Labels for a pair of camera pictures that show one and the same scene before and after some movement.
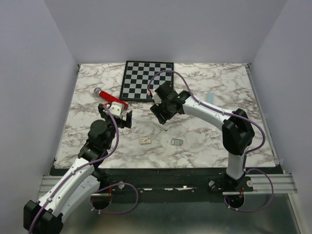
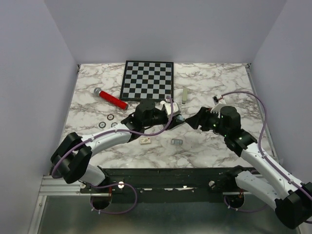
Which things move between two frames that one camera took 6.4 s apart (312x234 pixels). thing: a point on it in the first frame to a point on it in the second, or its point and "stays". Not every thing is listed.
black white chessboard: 137,75 stays
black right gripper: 156,109 to 201,118
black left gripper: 127,123 to 175,122
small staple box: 145,140 stays
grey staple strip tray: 177,142 stays
